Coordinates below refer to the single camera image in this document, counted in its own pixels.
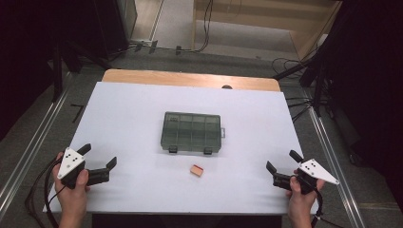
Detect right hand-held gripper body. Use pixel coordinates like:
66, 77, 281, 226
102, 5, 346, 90
293, 158, 340, 196

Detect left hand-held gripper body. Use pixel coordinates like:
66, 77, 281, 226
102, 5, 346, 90
56, 146, 87, 190

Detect small orange block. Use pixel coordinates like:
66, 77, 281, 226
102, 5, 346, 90
189, 163, 204, 178

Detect transparent grey compartment box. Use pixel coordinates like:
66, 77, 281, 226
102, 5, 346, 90
160, 110, 227, 156

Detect person's right hand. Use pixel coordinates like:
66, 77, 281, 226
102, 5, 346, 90
285, 170, 326, 220

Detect person's left hand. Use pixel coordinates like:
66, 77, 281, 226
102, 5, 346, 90
51, 151, 92, 219

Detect white table board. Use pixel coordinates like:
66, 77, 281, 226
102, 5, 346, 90
42, 81, 321, 216

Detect black stand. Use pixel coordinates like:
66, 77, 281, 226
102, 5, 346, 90
273, 47, 332, 119
50, 37, 112, 103

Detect black curtain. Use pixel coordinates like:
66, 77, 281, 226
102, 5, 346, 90
0, 0, 123, 142
317, 0, 403, 210

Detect person's dark clothing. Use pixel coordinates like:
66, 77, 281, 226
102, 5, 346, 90
91, 213, 283, 228

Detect wooden cabinet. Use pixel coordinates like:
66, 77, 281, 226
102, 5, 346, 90
191, 0, 344, 62

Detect metal floor rail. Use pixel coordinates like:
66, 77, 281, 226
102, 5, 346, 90
303, 90, 368, 228
0, 71, 73, 220

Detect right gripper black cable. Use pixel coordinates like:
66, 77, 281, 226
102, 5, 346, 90
309, 186, 325, 228

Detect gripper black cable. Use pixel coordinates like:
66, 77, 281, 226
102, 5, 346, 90
309, 186, 325, 228
24, 156, 66, 228

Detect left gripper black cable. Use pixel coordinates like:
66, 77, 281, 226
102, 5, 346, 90
24, 156, 66, 228

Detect black floor cables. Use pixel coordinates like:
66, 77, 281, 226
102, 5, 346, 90
284, 95, 318, 124

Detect hanging black cables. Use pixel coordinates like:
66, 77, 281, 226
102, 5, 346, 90
197, 0, 215, 54

